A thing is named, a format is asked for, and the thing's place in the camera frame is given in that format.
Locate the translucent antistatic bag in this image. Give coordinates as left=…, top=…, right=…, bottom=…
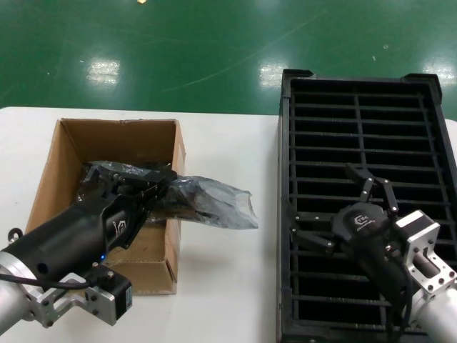
left=149, top=174, right=261, bottom=232

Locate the aluminium right wrist camera mount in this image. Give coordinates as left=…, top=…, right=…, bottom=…
left=395, top=210, right=457, bottom=299

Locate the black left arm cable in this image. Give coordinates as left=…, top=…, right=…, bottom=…
left=0, top=271, right=94, bottom=291

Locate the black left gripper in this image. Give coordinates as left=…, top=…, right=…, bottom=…
left=5, top=168, right=179, bottom=292

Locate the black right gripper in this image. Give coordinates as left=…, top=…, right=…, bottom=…
left=289, top=163, right=417, bottom=315

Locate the black slotted plastic container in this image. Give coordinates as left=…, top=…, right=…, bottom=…
left=275, top=67, right=457, bottom=343

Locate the bagged graphics card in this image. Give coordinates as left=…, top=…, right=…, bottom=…
left=76, top=159, right=173, bottom=201

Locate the brown cardboard box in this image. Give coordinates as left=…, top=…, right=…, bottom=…
left=21, top=117, right=187, bottom=297

